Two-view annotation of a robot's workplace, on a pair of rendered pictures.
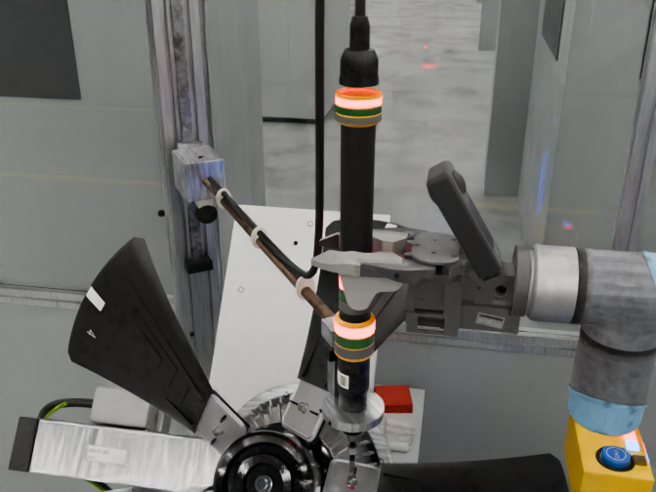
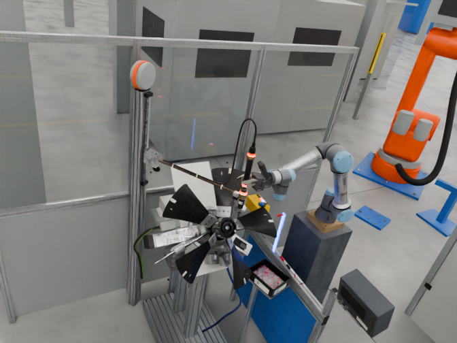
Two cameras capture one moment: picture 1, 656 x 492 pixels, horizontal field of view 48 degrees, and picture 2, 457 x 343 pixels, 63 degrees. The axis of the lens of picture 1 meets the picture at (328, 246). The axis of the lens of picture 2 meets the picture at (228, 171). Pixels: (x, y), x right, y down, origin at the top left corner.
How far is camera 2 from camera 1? 154 cm
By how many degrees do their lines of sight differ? 38
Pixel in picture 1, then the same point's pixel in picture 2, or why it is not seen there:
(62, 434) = (160, 235)
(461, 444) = not seen: hidden behind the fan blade
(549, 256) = (276, 173)
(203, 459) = (196, 230)
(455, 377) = not seen: hidden behind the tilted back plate
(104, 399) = (164, 224)
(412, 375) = not seen: hidden behind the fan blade
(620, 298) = (286, 178)
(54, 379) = (68, 233)
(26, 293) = (61, 205)
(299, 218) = (188, 166)
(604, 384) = (282, 192)
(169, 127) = (141, 145)
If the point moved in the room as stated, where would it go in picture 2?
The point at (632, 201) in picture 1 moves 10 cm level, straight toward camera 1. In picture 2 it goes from (244, 143) to (248, 149)
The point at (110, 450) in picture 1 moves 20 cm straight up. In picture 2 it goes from (174, 235) to (177, 207)
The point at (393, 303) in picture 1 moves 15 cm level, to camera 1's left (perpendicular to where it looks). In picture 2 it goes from (238, 185) to (217, 191)
